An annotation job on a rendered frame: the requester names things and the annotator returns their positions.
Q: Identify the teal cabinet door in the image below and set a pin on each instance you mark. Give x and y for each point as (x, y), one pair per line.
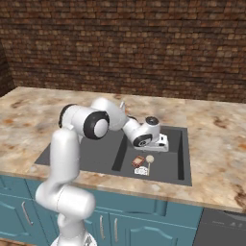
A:
(94, 229)
(150, 232)
(12, 214)

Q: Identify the silver tap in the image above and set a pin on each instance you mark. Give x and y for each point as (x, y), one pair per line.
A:
(122, 105)

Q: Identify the dark grey sink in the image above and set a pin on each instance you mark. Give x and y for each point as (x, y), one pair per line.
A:
(96, 153)

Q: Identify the teal panel under sink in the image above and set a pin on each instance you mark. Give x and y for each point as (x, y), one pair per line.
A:
(128, 203)

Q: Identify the dark grey dishwasher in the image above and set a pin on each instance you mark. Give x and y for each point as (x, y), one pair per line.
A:
(221, 229)

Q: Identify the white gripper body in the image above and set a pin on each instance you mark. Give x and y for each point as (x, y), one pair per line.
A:
(157, 147)

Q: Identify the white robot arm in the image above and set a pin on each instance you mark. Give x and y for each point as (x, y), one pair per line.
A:
(65, 160)

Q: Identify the red-brown bar soap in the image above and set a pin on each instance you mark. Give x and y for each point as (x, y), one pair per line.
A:
(138, 161)

